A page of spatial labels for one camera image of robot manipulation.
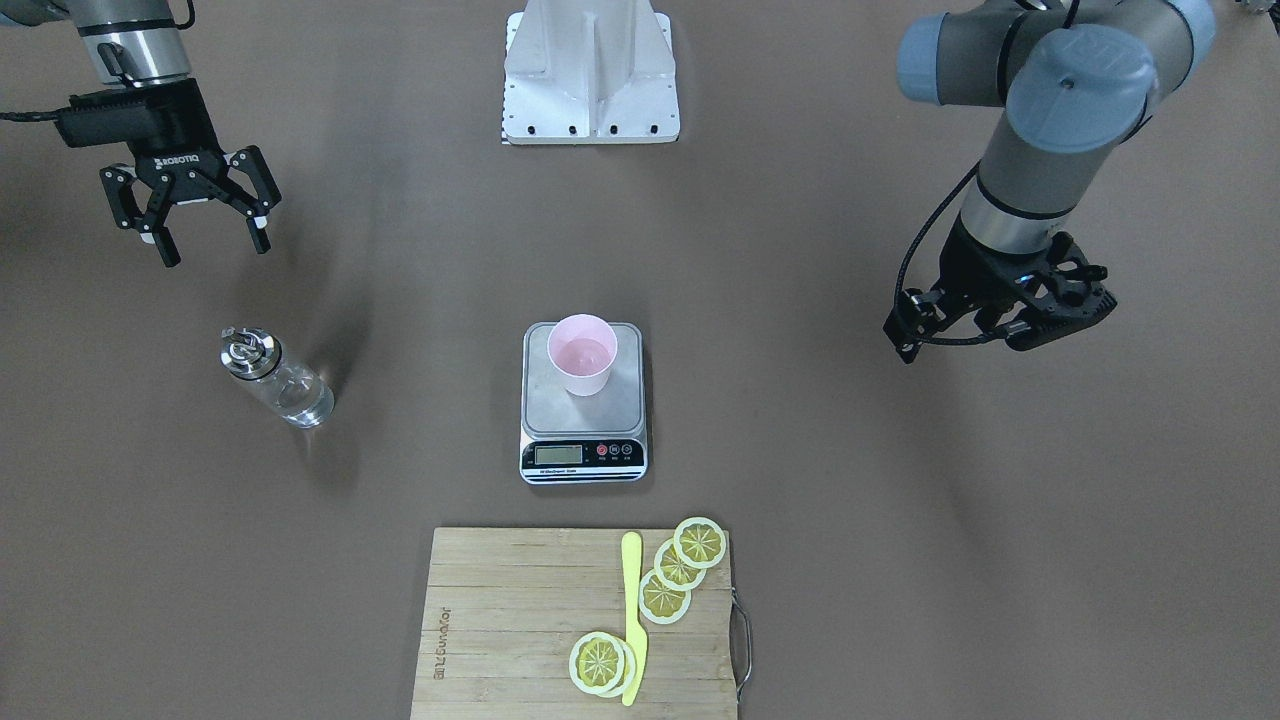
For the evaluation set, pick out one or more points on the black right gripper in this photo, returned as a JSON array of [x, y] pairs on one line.
[[186, 168]]

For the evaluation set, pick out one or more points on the wooden cutting board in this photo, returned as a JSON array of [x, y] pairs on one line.
[[504, 607]]

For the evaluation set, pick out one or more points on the yellow plastic knife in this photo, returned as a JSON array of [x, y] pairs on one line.
[[636, 637]]

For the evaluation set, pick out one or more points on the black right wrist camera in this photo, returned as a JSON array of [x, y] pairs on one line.
[[153, 119]]

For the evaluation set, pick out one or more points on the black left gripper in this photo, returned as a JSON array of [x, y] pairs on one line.
[[972, 262]]

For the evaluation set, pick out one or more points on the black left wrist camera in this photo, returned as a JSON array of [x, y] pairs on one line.
[[1059, 291]]

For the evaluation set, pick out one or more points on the silver kitchen scale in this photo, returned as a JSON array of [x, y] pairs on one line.
[[570, 439]]

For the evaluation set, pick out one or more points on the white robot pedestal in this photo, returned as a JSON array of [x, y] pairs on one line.
[[589, 73]]

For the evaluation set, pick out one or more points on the lemon slice near board end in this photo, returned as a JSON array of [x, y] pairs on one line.
[[700, 543]]

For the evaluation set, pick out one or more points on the pink plastic cup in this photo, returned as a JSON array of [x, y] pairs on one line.
[[582, 348]]

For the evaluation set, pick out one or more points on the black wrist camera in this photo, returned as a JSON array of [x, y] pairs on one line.
[[153, 119], [1059, 291]]

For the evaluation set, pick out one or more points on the middle lemon slice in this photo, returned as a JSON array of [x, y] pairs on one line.
[[673, 572]]

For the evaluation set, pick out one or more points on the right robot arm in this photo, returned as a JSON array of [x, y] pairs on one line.
[[131, 44]]

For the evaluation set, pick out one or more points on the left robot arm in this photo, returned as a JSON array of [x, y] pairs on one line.
[[1073, 80]]

